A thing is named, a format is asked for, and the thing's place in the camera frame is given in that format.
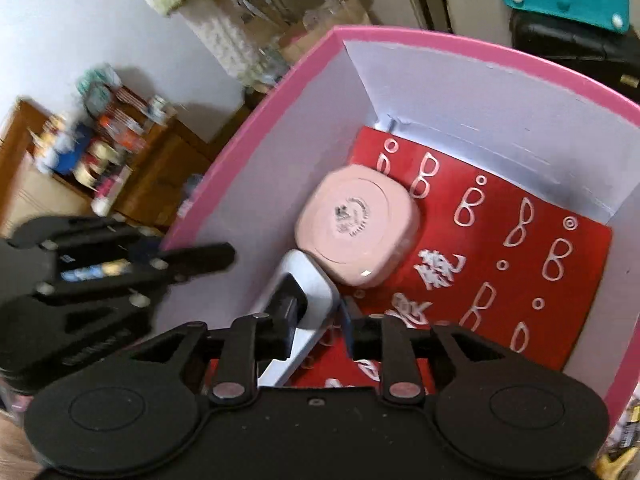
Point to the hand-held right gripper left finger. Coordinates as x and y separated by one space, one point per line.
285 320

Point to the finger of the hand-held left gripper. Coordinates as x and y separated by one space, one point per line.
80 232
200 260

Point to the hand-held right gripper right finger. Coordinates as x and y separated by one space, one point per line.
351 332

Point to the white plastic holder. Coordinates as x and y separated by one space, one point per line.
320 285

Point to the pink cardboard box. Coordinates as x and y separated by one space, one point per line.
260 185

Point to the grey blue plastic bag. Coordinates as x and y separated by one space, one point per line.
190 195

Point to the wooden headboard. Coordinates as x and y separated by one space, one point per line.
20 180

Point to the wooden cabinet with clutter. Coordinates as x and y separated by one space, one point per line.
100 150

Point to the wooden bedside cabinet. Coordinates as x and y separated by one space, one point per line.
165 160

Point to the pink square plate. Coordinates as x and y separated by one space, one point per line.
350 220

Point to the red glasses-print flat box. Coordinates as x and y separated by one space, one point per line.
475 270

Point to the cream knitted cardigan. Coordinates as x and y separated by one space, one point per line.
220 35

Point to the brown paper bag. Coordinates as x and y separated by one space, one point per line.
320 35

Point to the black suitcase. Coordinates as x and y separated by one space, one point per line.
565 45

